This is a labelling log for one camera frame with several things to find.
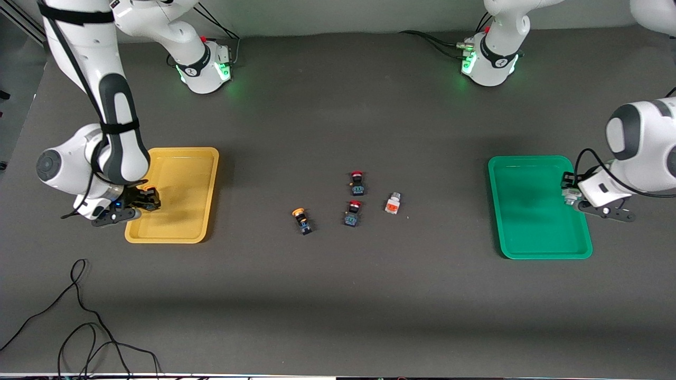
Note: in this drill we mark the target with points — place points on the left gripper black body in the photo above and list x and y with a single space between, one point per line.
569 181

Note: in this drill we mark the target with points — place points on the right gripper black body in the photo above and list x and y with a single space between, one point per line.
141 199

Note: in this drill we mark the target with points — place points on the yellow push button blue terminal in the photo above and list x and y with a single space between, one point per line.
303 222

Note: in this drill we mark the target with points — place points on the orange white push button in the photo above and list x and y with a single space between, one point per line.
392 204

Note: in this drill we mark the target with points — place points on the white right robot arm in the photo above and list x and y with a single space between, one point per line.
79 63

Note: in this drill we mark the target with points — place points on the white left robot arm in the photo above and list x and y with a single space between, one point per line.
644 137

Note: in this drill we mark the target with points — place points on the yellow plastic tray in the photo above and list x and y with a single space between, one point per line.
185 200

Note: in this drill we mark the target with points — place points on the green plastic tray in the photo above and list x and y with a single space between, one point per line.
533 211

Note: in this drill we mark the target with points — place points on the red push button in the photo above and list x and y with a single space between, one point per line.
353 215
357 184

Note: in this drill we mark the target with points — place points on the dark grey table mat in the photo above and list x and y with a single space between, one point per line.
338 316

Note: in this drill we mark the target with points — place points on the aluminium frame rail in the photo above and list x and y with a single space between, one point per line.
21 24

